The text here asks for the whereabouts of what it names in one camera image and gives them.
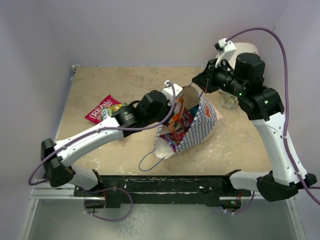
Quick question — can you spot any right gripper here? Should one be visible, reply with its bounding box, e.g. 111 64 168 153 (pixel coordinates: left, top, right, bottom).
192 57 247 98

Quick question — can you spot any checkered paper bag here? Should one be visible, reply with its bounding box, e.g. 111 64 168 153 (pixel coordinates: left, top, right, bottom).
138 85 223 172

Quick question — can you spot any orange snack bag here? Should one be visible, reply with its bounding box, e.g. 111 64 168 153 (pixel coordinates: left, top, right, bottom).
167 95 185 133

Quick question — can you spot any green Fox's candy bag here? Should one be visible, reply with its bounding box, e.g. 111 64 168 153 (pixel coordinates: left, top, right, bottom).
100 102 128 121

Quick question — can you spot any red Real crisps bag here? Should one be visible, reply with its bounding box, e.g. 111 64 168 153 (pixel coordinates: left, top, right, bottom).
84 94 122 125

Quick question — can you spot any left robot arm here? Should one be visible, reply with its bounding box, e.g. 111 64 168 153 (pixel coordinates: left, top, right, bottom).
41 87 178 196

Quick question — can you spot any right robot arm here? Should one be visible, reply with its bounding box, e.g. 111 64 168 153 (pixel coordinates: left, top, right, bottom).
192 52 317 202

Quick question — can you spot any teal snack packet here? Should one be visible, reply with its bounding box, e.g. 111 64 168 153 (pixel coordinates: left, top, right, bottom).
188 105 199 117

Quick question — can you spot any clear plastic lid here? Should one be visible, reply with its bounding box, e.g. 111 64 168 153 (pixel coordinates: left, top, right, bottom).
220 92 239 110

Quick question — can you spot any white cylindrical container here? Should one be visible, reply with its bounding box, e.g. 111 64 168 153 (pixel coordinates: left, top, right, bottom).
228 42 260 69

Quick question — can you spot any purple Skittles packet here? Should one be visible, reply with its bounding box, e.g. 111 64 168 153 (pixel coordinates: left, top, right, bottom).
159 111 194 152

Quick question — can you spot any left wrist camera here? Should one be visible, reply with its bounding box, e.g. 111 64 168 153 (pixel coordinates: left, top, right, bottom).
161 80 183 105

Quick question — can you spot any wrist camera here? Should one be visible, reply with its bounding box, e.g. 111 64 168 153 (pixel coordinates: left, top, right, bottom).
161 80 183 105
214 38 236 68

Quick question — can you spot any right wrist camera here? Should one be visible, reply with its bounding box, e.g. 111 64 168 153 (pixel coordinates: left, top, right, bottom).
214 38 236 68

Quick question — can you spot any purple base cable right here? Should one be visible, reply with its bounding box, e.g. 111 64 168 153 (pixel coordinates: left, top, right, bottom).
221 189 256 216

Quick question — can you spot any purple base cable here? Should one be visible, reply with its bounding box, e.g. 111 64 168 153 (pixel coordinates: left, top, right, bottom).
83 187 135 222
221 189 256 216

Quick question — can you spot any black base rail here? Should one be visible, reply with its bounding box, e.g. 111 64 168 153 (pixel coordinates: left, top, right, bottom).
29 174 296 208

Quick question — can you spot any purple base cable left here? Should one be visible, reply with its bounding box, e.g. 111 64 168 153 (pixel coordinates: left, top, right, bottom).
83 187 135 222

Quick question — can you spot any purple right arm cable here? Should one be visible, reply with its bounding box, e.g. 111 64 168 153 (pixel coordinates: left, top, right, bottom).
226 26 320 208

